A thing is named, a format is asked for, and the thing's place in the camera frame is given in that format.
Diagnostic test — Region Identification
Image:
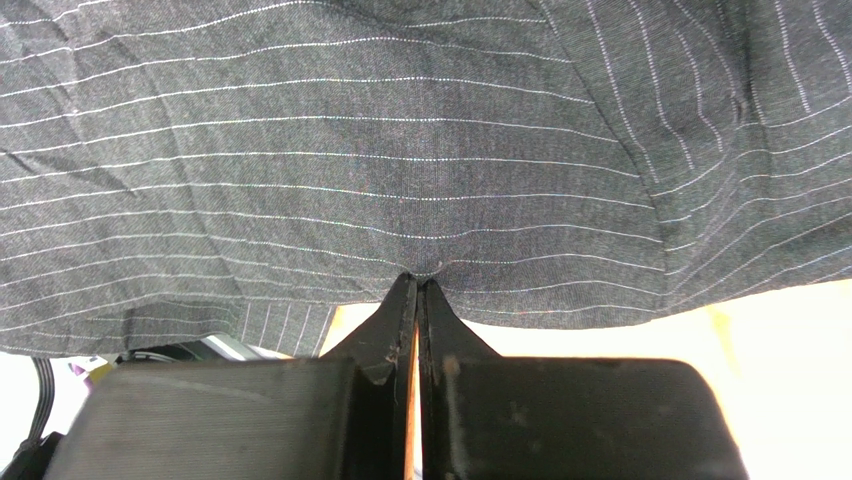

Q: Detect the dark pinstriped long sleeve shirt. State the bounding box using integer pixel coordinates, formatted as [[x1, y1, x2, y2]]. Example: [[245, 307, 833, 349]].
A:
[[1, 1, 851, 357]]

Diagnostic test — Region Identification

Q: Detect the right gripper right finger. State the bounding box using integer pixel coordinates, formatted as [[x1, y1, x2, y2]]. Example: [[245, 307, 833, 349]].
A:
[[417, 280, 747, 479]]

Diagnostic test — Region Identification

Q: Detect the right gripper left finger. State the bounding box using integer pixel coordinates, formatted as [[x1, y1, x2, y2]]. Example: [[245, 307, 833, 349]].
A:
[[46, 274, 417, 479]]

